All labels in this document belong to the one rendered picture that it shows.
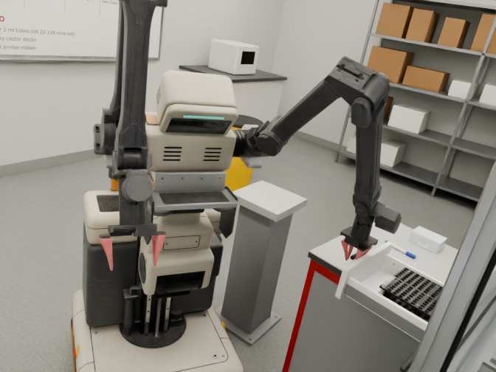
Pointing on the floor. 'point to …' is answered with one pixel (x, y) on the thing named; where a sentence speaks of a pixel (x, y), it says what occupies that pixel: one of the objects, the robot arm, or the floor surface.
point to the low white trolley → (353, 312)
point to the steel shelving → (437, 180)
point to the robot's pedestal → (257, 259)
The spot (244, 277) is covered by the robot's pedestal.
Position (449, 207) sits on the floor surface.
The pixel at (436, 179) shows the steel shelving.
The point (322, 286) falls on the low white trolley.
